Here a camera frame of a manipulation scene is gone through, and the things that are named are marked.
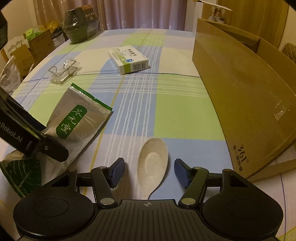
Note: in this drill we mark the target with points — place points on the clear packet with metal hooks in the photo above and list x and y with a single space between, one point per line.
59 74

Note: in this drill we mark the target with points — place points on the white product box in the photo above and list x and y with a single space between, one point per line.
206 10

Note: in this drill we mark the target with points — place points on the dark green wrapped container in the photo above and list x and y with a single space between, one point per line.
80 23

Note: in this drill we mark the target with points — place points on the white pill tablet box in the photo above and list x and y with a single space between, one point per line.
127 59

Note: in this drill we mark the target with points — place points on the green tissue packs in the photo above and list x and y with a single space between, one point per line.
35 31

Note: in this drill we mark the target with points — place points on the brown cardboard boxes stack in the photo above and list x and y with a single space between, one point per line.
33 52

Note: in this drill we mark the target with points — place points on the wooden door panel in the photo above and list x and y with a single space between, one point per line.
263 18

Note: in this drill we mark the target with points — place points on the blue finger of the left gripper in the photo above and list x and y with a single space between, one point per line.
53 149

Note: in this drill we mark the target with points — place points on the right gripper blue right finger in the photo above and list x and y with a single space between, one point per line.
193 180

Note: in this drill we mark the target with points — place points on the purple curtain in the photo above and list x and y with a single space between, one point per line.
119 14

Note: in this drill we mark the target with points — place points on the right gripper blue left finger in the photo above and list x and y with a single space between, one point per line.
104 179

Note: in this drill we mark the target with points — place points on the silver green foil pouch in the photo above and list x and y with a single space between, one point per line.
76 119

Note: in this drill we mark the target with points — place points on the large brown cardboard box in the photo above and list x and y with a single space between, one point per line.
252 87

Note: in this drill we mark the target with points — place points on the white carved chair back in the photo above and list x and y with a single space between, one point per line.
10 46

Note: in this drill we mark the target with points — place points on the quilted chair cushion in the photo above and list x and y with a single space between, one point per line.
289 50

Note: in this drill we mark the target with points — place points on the checkered tablecloth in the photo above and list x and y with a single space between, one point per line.
167 101

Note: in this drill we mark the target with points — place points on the crumpled plastic bag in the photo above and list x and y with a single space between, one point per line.
10 76

